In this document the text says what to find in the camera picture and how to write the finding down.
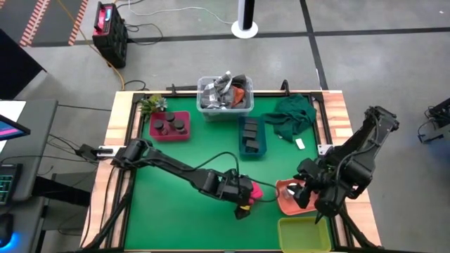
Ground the black board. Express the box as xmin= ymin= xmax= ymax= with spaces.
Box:
xmin=0 ymin=27 xmax=46 ymax=100

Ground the monitor with pink screen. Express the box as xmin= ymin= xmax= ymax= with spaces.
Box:
xmin=0 ymin=114 xmax=32 ymax=141

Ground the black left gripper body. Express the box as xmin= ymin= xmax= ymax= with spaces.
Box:
xmin=216 ymin=168 xmax=254 ymax=207

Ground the clear plastic storage box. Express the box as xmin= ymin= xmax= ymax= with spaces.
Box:
xmin=196 ymin=75 xmax=255 ymax=122

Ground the black equipment cart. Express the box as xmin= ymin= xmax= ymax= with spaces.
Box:
xmin=417 ymin=97 xmax=450 ymax=144

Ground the black metal table frame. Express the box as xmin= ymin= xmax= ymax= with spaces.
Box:
xmin=80 ymin=79 xmax=383 ymax=253

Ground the white paper sheet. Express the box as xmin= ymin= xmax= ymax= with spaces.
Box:
xmin=0 ymin=100 xmax=27 ymax=122

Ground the orange plastic bin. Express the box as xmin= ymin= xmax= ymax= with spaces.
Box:
xmin=275 ymin=178 xmax=319 ymax=216

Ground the grey side desk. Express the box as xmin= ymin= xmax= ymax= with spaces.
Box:
xmin=0 ymin=99 xmax=59 ymax=203

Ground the red black power box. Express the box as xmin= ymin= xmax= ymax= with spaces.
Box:
xmin=91 ymin=1 xmax=128 ymax=70

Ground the green table mat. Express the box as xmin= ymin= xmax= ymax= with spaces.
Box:
xmin=124 ymin=94 xmax=335 ymax=251

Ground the red black device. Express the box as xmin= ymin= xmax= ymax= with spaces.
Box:
xmin=93 ymin=2 xmax=114 ymax=37

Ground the pink plastic bin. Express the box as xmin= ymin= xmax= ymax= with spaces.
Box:
xmin=149 ymin=110 xmax=191 ymax=143

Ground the white-lid spice jar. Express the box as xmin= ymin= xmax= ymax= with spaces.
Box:
xmin=283 ymin=183 xmax=298 ymax=200

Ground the yellow floor cable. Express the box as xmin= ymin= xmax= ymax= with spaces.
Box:
xmin=56 ymin=0 xmax=126 ymax=91

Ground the orange cloth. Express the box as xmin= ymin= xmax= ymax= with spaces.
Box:
xmin=231 ymin=86 xmax=246 ymax=107

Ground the white floor cable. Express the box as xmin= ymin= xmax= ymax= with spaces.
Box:
xmin=128 ymin=0 xmax=235 ymax=25

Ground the blue plastic bin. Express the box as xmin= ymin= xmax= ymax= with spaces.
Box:
xmin=238 ymin=116 xmax=267 ymax=157

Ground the black cloth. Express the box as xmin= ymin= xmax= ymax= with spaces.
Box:
xmin=230 ymin=73 xmax=248 ymax=89

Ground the black computer mouse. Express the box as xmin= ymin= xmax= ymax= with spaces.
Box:
xmin=0 ymin=212 xmax=15 ymax=247

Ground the white tower fan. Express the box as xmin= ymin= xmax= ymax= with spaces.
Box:
xmin=231 ymin=0 xmax=259 ymax=39

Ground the dark green cloth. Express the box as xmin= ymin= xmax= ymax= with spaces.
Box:
xmin=262 ymin=93 xmax=317 ymax=143

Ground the yellow-green plastic bin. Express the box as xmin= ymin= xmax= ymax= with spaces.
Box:
xmin=277 ymin=216 xmax=332 ymax=253

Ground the small green succulent plant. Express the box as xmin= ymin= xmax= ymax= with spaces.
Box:
xmin=139 ymin=93 xmax=169 ymax=119

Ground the backlit black keyboard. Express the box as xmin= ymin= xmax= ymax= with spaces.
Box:
xmin=0 ymin=163 xmax=23 ymax=207

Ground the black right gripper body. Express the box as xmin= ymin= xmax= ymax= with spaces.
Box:
xmin=293 ymin=157 xmax=323 ymax=209

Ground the grey white checkered cloth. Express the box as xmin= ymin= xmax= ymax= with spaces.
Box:
xmin=200 ymin=71 xmax=233 ymax=109

